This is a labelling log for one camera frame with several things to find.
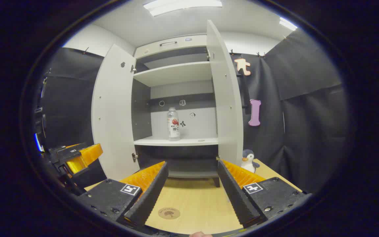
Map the clear bottle with red label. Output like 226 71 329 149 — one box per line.
167 107 181 141

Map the white cabinet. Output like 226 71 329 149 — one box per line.
131 35 221 188

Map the large ceiling light panel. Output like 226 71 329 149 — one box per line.
142 0 223 17

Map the white cabinet door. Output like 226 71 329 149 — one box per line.
91 44 140 181
206 20 244 167

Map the black door handle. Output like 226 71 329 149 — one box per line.
237 73 252 111

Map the small ceiling light panel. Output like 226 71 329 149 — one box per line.
278 17 298 32

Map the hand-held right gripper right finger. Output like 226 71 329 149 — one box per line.
217 160 308 228

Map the round wooden coaster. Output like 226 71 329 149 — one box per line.
158 207 181 220

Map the white cabinet drawer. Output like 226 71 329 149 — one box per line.
134 35 208 60

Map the penguin plush toy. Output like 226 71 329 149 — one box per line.
241 149 261 174

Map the black backdrop cloth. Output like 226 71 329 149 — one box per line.
40 28 349 195

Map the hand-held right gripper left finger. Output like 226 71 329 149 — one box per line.
76 161 169 228

